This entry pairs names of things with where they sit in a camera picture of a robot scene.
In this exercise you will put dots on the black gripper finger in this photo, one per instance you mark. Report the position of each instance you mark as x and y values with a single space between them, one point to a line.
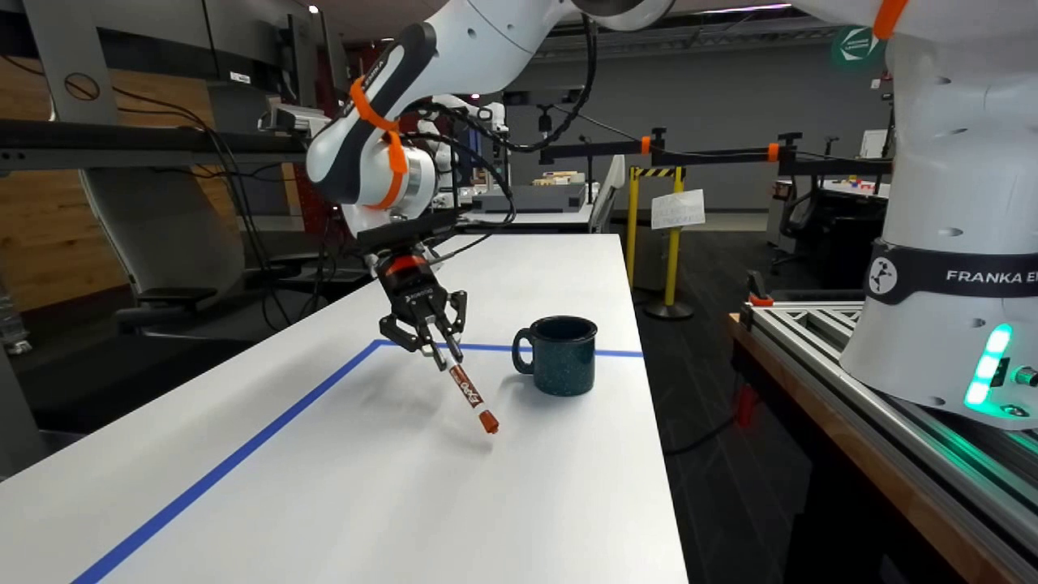
400 330
454 314

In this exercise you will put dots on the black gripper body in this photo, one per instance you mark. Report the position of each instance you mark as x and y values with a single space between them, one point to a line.
414 285

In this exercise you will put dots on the white marker with orange cap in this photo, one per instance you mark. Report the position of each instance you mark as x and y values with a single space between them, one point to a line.
473 389

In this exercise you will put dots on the small white robot arm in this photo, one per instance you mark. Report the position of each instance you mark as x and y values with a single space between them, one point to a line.
493 115

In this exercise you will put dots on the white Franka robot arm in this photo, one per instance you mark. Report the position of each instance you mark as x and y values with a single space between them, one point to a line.
953 162

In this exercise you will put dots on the dark green mug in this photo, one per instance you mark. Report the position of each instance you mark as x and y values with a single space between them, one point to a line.
565 368

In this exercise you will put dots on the white power box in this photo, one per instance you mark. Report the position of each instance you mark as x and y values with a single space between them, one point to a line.
291 119

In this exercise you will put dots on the white paper sign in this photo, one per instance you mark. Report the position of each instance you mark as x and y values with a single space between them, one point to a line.
678 209

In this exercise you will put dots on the black bar with orange clamps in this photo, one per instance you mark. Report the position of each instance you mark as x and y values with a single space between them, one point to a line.
715 152

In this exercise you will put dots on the red object on floor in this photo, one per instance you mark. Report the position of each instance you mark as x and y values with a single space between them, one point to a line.
747 411

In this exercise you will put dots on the wooden bench top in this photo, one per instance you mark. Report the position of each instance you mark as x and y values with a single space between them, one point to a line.
821 423

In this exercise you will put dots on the round green sign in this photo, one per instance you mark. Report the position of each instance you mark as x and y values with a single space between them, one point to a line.
854 45

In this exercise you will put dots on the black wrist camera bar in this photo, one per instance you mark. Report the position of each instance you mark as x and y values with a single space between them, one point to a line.
418 227

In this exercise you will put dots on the yellow stanchion post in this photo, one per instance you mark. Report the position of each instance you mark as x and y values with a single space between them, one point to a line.
633 227
674 261

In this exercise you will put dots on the aluminium rail frame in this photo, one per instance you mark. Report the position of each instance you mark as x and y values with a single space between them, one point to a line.
821 346

